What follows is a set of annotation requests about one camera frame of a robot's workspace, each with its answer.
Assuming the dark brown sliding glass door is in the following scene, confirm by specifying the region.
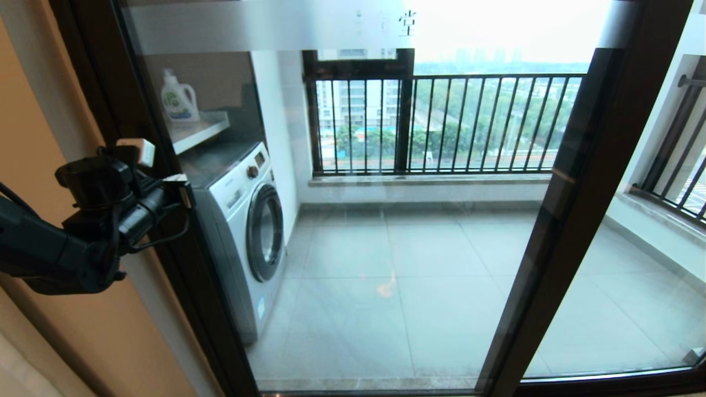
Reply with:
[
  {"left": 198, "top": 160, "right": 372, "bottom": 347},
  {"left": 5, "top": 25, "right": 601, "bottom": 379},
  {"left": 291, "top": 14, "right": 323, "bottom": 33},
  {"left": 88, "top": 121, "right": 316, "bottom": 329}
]
[{"left": 66, "top": 0, "right": 697, "bottom": 397}]

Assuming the white cabinet shelf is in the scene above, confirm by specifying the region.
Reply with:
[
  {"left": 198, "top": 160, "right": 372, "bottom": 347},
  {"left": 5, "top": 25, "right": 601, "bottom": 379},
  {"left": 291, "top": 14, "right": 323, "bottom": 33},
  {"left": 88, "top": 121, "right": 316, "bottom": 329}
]
[{"left": 167, "top": 110, "right": 231, "bottom": 154}]

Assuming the white front-load washing machine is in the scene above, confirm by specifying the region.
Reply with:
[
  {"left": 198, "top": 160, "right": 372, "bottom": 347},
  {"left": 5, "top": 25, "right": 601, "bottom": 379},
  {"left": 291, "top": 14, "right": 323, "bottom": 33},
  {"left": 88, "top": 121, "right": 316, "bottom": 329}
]
[{"left": 179, "top": 141, "right": 288, "bottom": 344}]

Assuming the white detergent bottle green label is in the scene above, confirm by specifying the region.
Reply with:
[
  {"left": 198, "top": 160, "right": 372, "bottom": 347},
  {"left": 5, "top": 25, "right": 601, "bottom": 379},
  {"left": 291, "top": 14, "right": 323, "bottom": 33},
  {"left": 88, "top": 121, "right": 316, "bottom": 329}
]
[{"left": 161, "top": 68, "right": 200, "bottom": 122}]

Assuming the brown cabinet niche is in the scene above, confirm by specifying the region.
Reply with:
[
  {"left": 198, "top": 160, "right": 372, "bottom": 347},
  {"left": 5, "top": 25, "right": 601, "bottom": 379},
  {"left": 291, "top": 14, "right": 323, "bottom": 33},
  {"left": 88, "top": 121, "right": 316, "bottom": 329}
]
[{"left": 145, "top": 51, "right": 265, "bottom": 145}]

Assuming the black balcony railing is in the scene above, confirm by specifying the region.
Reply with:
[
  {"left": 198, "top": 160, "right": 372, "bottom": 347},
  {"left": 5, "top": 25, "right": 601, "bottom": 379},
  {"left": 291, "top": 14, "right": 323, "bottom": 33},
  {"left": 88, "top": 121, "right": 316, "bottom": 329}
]
[
  {"left": 629, "top": 72, "right": 706, "bottom": 224},
  {"left": 305, "top": 74, "right": 586, "bottom": 176}
]

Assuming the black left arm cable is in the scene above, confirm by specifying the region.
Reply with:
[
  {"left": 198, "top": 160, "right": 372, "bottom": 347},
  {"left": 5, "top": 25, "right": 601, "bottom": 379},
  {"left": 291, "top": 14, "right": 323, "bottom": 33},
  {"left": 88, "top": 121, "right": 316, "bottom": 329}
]
[{"left": 0, "top": 182, "right": 191, "bottom": 255}]

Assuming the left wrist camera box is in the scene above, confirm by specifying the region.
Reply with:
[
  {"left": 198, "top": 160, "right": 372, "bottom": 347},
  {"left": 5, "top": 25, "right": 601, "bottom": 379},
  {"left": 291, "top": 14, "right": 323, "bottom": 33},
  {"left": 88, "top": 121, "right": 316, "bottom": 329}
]
[{"left": 116, "top": 138, "right": 156, "bottom": 168}]

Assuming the black balcony window frame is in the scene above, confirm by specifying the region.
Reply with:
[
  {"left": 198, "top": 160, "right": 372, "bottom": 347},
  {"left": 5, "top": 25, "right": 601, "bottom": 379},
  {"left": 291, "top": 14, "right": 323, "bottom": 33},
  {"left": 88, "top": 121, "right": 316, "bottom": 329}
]
[{"left": 302, "top": 49, "right": 416, "bottom": 176}]

